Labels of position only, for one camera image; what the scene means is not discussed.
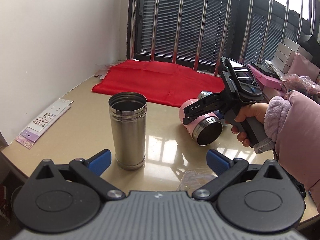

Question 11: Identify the pink steel cup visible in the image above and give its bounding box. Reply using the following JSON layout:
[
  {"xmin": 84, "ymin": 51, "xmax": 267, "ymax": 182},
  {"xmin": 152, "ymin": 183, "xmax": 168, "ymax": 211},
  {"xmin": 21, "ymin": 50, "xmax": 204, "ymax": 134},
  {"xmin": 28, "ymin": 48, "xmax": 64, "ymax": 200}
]
[{"xmin": 183, "ymin": 113, "xmax": 223, "ymax": 146}]

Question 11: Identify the pink sleeve right forearm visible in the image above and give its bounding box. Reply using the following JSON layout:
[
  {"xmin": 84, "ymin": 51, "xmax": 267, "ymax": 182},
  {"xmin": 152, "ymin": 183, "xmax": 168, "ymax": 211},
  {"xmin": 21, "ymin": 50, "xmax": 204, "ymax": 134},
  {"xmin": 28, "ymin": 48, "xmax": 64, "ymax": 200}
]
[{"xmin": 264, "ymin": 91, "xmax": 319, "ymax": 209}]

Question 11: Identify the blue printed cup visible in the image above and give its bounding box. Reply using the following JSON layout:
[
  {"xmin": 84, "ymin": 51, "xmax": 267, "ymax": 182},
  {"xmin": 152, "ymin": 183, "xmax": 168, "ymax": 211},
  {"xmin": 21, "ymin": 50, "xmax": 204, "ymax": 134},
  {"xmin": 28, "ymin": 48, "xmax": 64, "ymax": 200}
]
[{"xmin": 197, "ymin": 90, "xmax": 212, "ymax": 100}]

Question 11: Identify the tall stainless steel cup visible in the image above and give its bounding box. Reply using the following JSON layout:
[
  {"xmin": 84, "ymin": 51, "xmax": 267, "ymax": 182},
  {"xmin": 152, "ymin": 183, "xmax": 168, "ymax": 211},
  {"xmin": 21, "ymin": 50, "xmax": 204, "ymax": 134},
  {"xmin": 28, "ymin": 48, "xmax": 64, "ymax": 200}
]
[{"xmin": 108, "ymin": 92, "xmax": 147, "ymax": 171}]

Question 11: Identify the right hand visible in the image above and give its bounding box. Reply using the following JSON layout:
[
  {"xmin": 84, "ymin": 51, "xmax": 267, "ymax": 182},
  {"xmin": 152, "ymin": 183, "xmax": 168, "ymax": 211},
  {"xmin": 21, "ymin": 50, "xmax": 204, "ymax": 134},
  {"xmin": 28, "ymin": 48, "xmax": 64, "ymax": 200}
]
[{"xmin": 223, "ymin": 103, "xmax": 268, "ymax": 147}]

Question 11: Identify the pink flat box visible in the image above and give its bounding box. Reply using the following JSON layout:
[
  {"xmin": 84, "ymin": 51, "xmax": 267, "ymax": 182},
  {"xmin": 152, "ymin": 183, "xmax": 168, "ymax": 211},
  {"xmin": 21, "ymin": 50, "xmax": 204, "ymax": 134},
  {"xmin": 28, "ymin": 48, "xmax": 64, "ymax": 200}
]
[{"xmin": 248, "ymin": 64, "xmax": 282, "ymax": 90}]

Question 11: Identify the red flag cloth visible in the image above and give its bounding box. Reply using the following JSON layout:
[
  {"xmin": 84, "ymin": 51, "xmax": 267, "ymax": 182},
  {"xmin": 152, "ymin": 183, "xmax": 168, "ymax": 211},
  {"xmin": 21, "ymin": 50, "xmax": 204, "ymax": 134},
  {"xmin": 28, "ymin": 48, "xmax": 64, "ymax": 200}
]
[{"xmin": 92, "ymin": 60, "xmax": 225, "ymax": 107}]

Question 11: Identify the clear plastic jar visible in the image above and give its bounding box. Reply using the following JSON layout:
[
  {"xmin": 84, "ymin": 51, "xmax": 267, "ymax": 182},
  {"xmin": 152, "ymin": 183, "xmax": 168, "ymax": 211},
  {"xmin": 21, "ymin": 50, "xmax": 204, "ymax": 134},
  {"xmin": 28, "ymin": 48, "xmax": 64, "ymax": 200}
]
[{"xmin": 177, "ymin": 171, "xmax": 216, "ymax": 195}]

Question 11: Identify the sticker sheet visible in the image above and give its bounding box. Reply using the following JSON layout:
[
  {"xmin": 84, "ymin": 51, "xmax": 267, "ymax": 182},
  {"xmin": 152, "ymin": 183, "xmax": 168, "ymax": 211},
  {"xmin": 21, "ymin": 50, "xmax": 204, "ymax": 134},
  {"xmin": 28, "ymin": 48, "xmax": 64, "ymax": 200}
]
[{"xmin": 15, "ymin": 98, "xmax": 73, "ymax": 149}]

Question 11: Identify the window metal railing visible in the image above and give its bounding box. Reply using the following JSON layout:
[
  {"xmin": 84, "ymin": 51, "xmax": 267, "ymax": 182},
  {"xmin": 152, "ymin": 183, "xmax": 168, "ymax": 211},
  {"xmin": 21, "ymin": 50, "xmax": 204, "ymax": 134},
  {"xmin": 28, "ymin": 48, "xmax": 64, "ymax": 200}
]
[{"xmin": 126, "ymin": 0, "xmax": 319, "ymax": 72}]

